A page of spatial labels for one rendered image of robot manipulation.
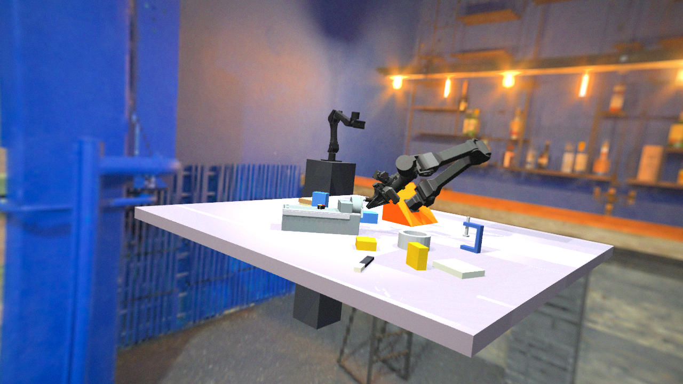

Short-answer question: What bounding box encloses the blue c-clamp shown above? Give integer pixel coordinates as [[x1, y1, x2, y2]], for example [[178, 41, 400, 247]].
[[460, 217, 484, 253]]

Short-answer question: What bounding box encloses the blue block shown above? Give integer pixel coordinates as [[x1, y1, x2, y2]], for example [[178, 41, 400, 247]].
[[360, 211, 378, 224], [312, 191, 329, 207]]

